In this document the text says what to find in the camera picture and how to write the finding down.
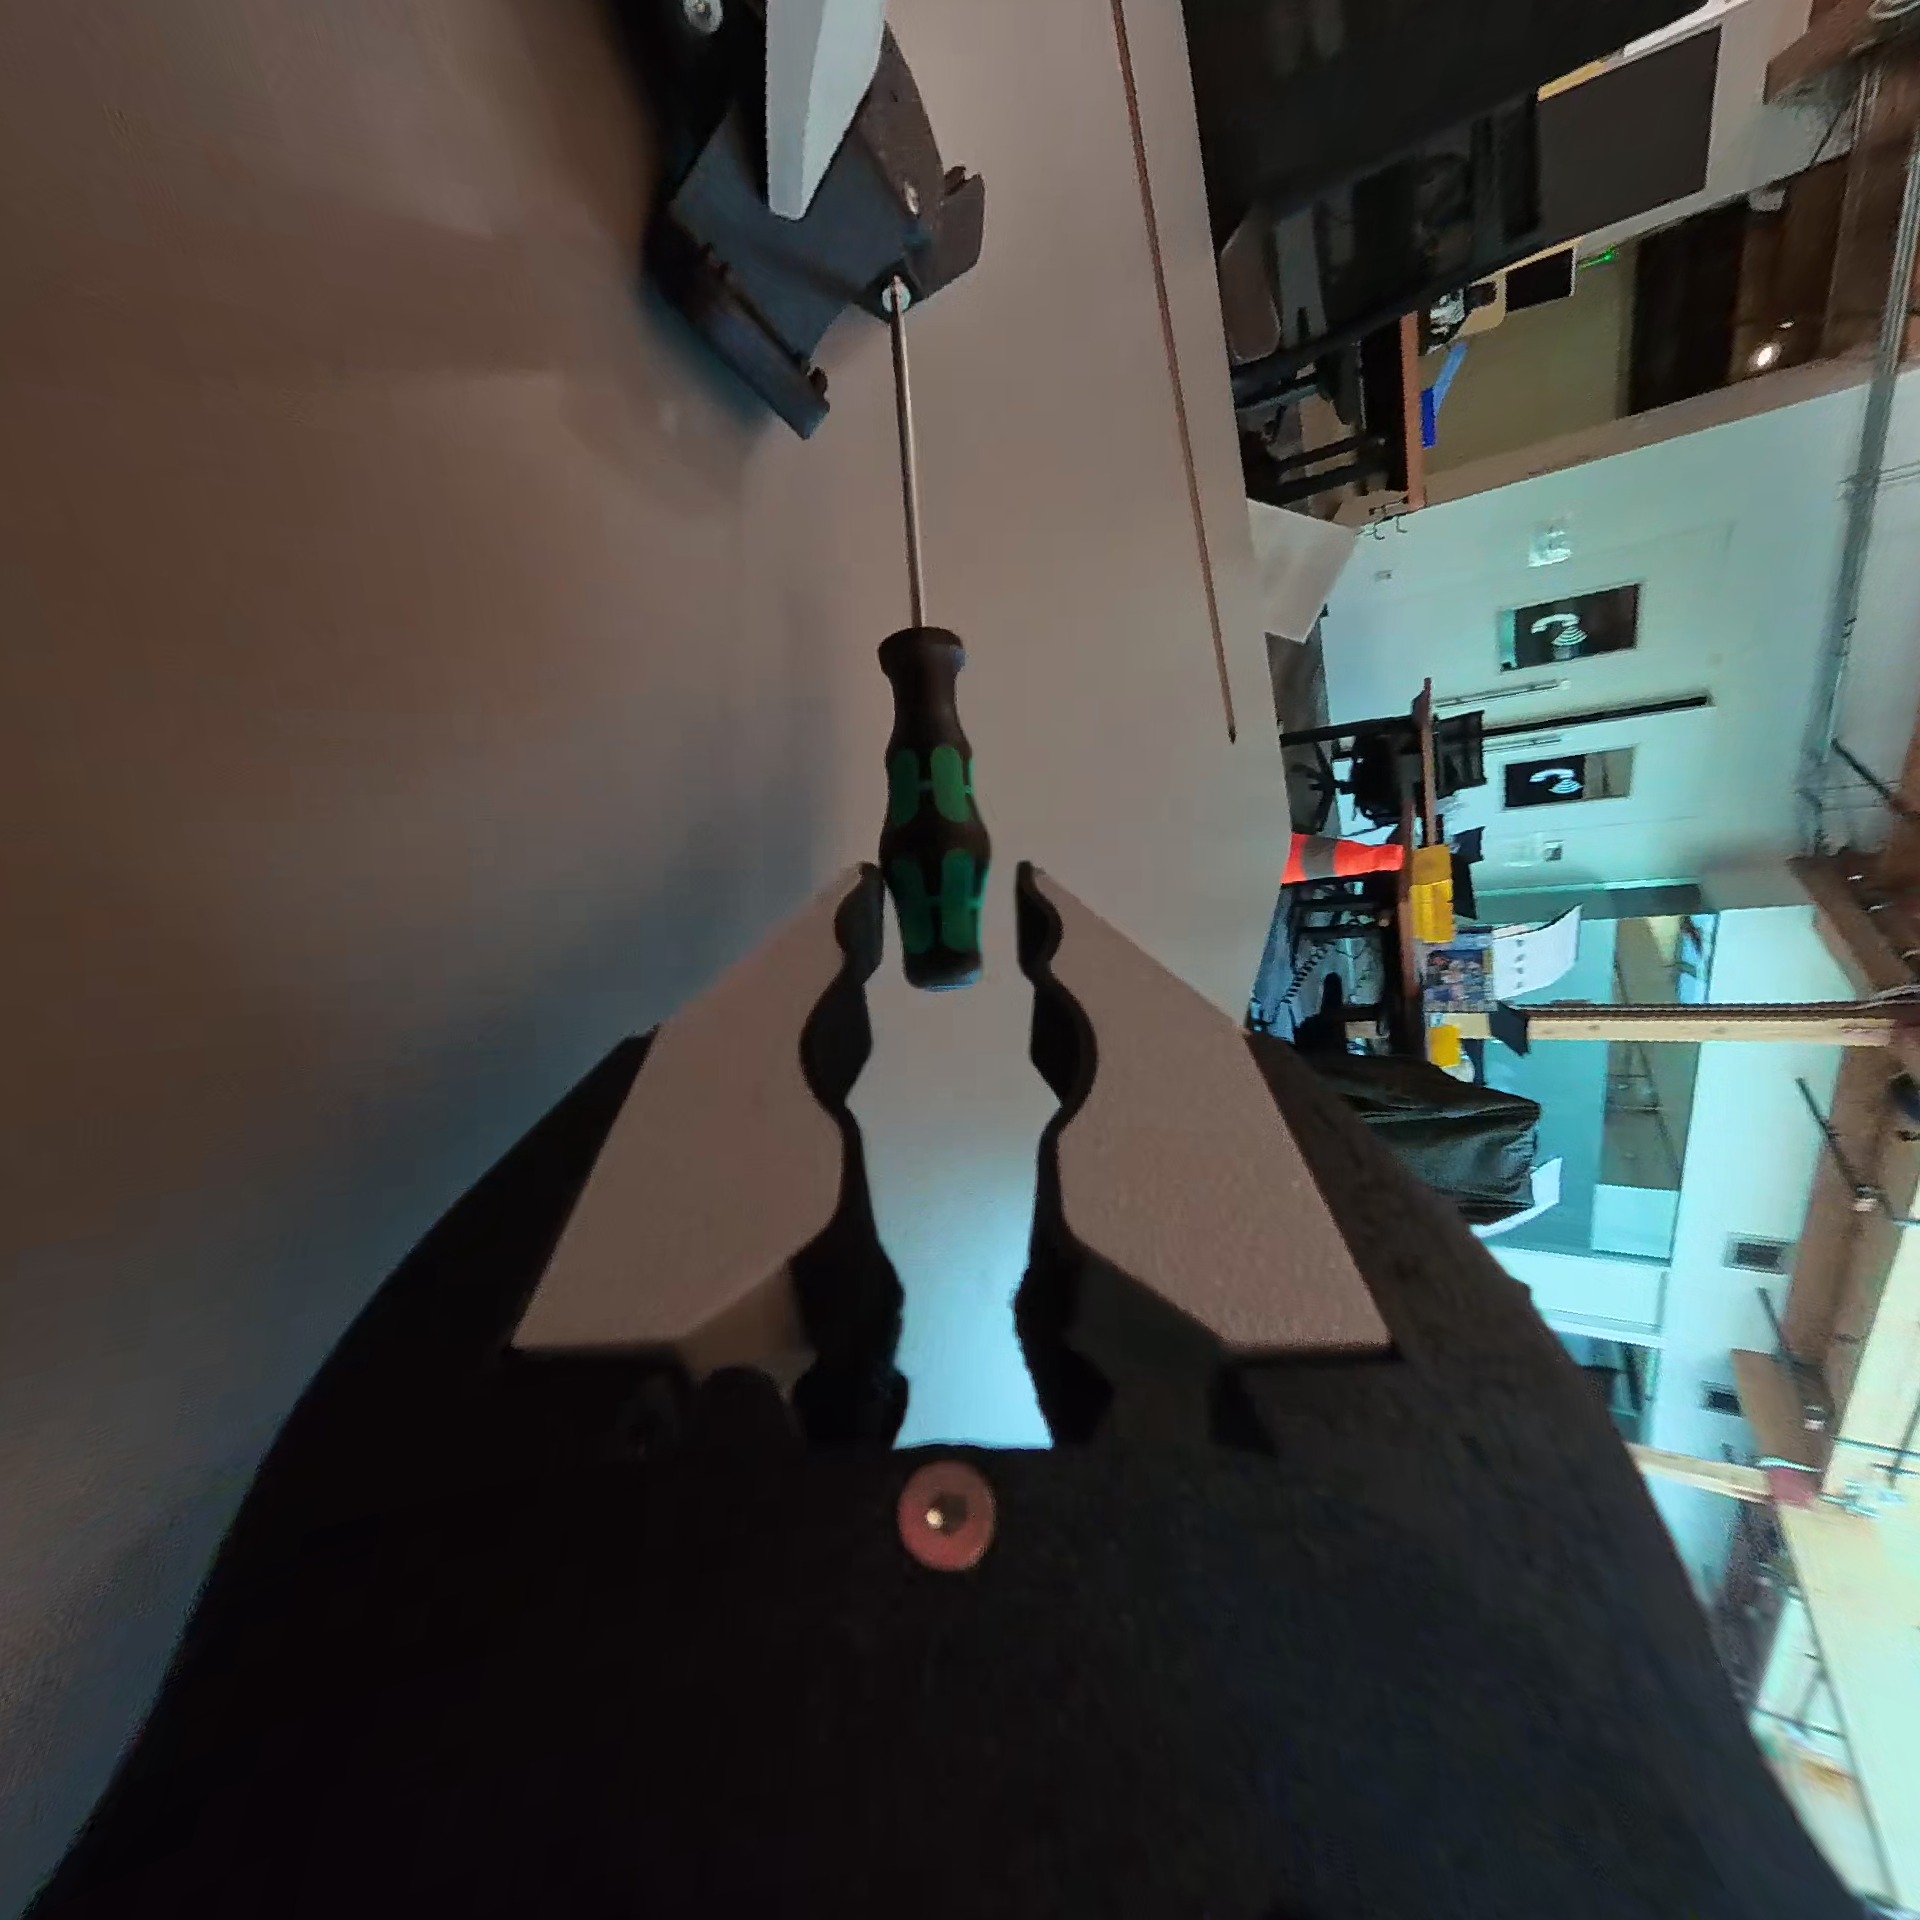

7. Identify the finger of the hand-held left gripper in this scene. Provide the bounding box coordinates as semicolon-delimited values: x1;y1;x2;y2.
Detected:
758;0;889;226

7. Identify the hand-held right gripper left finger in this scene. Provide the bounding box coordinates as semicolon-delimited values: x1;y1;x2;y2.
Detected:
510;862;909;1443

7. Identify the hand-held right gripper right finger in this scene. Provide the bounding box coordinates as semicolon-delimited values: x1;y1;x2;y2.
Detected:
1012;860;1396;1367

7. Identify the black plastic bracket part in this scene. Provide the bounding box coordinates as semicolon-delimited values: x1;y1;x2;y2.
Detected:
645;0;990;442

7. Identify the green black handle screwdriver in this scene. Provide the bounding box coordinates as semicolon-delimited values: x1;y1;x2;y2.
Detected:
878;278;995;995

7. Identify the white desk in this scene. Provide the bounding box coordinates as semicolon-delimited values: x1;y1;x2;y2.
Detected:
0;0;1292;1878

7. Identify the black bag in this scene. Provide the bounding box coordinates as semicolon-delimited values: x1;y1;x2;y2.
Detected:
1303;1048;1548;1220

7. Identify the yellow box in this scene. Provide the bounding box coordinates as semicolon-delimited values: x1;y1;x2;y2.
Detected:
1405;843;1482;942

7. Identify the paper poster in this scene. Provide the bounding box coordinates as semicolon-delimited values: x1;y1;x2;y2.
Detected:
1487;904;1587;1001

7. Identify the wooden beam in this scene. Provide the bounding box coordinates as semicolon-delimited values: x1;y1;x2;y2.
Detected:
1477;1001;1906;1051

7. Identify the large black screen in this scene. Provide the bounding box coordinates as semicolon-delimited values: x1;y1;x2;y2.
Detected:
1182;0;1748;368

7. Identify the white paper sheet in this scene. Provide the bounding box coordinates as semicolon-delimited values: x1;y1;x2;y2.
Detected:
1249;498;1361;646

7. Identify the black wall sign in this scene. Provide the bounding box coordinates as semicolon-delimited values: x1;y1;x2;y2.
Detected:
1505;747;1636;812
1498;588;1642;672

